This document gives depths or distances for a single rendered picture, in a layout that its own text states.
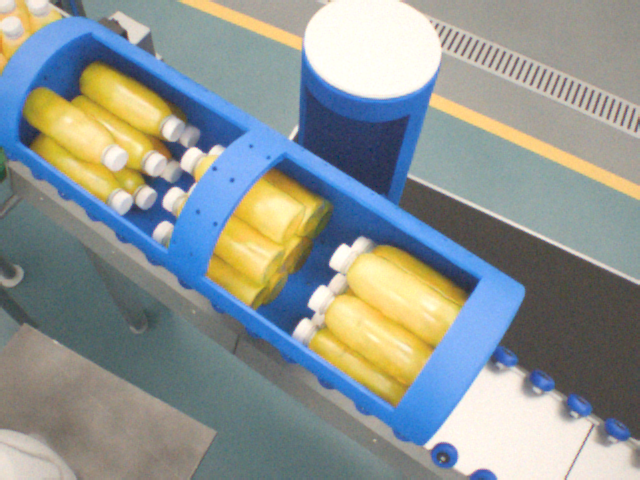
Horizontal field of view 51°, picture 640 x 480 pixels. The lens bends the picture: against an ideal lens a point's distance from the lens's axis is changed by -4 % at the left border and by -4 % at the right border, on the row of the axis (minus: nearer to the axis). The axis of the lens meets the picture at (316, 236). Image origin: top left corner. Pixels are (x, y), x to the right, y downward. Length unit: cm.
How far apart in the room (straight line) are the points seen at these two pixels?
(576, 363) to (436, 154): 91
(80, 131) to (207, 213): 30
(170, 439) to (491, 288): 53
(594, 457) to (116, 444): 78
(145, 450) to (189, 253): 31
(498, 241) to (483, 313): 133
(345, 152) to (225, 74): 88
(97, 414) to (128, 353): 111
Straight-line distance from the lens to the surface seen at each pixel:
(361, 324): 99
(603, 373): 221
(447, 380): 92
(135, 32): 171
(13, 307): 214
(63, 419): 113
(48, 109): 123
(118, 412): 111
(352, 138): 192
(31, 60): 119
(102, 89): 125
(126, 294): 197
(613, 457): 129
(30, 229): 248
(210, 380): 216
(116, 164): 117
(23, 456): 86
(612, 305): 231
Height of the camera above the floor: 207
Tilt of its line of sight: 63 degrees down
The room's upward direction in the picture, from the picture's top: 6 degrees clockwise
